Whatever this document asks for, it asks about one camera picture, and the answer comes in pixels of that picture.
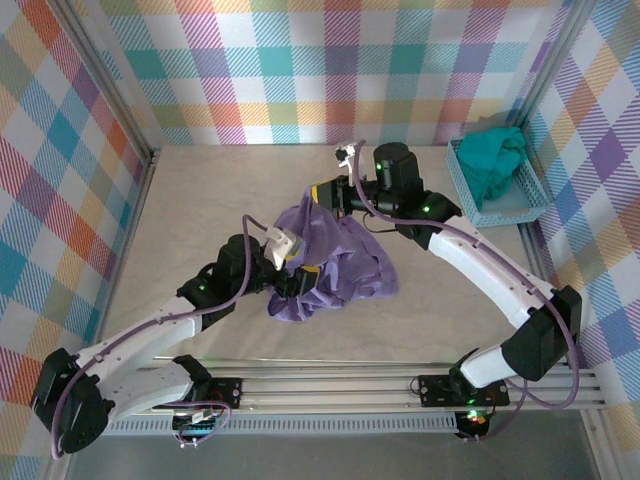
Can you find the purple t-shirt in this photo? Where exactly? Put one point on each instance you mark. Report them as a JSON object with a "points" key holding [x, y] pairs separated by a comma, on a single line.
{"points": [[350, 260]]}

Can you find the light blue plastic basket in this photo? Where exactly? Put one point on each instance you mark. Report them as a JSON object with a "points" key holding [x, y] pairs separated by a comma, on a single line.
{"points": [[505, 216]]}

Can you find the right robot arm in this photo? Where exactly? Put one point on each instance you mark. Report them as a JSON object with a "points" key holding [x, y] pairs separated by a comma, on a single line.
{"points": [[545, 340]]}

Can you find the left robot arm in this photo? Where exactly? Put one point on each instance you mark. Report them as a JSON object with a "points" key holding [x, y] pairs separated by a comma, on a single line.
{"points": [[140, 345]]}

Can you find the teal garment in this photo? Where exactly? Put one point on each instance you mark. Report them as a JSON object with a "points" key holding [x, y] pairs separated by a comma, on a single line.
{"points": [[485, 155]]}

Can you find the left controller board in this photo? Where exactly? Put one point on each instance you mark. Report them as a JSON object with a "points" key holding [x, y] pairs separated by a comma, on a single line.
{"points": [[197, 427]]}

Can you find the controller board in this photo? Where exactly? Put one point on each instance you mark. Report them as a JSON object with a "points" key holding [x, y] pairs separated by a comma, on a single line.
{"points": [[197, 427], [474, 422]]}

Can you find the right controller board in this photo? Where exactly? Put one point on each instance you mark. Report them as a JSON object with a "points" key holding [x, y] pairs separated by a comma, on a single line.
{"points": [[474, 422]]}

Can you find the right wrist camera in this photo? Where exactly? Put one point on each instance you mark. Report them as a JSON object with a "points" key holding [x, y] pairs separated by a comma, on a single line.
{"points": [[350, 160]]}

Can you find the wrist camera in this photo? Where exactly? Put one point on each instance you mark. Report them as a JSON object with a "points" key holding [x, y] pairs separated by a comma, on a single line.
{"points": [[280, 245], [350, 160]]}

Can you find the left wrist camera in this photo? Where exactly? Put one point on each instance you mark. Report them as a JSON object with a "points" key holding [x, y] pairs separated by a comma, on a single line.
{"points": [[280, 245]]}

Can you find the long aluminium mounting rail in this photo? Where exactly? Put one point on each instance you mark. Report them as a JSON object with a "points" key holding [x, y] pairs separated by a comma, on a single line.
{"points": [[325, 390]]}

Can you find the left aluminium side rail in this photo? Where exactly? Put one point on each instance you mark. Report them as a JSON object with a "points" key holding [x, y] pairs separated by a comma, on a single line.
{"points": [[134, 225]]}

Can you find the aluminium side rail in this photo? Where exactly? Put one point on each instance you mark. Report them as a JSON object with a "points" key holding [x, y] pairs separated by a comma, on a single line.
{"points": [[535, 260], [134, 225]]}

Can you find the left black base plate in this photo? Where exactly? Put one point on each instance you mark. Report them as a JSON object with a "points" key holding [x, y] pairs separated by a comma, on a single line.
{"points": [[225, 392]]}

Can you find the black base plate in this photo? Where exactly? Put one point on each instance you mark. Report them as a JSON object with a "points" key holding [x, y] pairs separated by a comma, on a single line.
{"points": [[435, 390], [225, 392]]}

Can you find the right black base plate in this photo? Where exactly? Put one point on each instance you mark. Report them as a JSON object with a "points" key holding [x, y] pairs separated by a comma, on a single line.
{"points": [[435, 390]]}

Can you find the right aluminium side rail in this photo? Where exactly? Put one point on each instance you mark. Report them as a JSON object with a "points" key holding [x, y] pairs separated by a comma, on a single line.
{"points": [[535, 260]]}

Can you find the right aluminium corner post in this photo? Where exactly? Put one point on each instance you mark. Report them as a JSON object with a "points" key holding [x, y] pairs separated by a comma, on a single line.
{"points": [[545, 75]]}

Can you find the aluminium corner post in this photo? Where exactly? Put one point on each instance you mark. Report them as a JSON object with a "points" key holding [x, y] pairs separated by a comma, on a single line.
{"points": [[110, 90], [545, 75]]}

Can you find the left aluminium corner post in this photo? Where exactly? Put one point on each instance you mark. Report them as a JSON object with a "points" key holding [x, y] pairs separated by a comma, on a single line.
{"points": [[110, 90]]}

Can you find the left aluminium frame leg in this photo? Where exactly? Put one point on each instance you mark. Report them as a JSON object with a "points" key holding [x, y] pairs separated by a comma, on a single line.
{"points": [[55, 470]]}

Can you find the aluminium frame leg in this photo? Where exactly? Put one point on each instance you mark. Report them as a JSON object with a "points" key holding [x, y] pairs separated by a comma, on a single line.
{"points": [[55, 470], [597, 450]]}

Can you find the right aluminium frame leg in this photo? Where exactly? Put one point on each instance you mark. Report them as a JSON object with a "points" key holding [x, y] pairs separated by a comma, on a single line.
{"points": [[597, 450]]}

